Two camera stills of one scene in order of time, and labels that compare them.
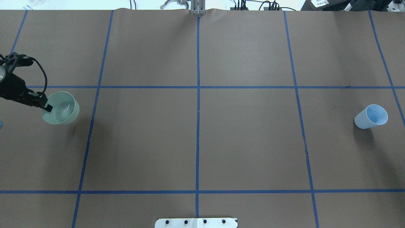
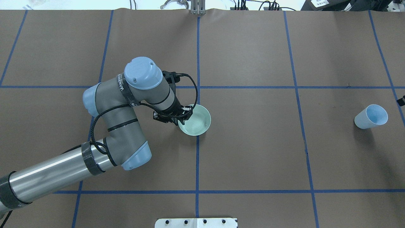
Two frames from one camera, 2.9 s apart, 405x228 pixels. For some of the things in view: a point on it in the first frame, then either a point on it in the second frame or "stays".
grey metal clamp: x=179 y=2 stays
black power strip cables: x=274 y=6 stays
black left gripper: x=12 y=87 → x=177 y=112
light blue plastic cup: x=373 y=115 stays
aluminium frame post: x=198 y=7 stays
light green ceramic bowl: x=65 y=108 → x=198 y=123
